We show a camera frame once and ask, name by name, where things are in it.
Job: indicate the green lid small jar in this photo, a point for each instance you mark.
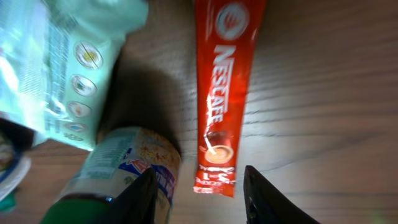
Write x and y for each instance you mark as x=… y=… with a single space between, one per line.
x=111 y=167

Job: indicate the red Nescafe stick sachet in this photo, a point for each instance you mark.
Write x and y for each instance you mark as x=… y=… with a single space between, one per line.
x=226 y=34

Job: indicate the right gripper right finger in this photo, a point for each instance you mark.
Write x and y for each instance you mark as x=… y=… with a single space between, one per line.
x=265 y=204

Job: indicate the teal wet wipes pack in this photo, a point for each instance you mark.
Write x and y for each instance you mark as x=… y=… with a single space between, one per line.
x=57 y=57

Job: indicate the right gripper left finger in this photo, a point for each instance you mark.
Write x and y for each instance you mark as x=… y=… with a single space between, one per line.
x=136 y=204

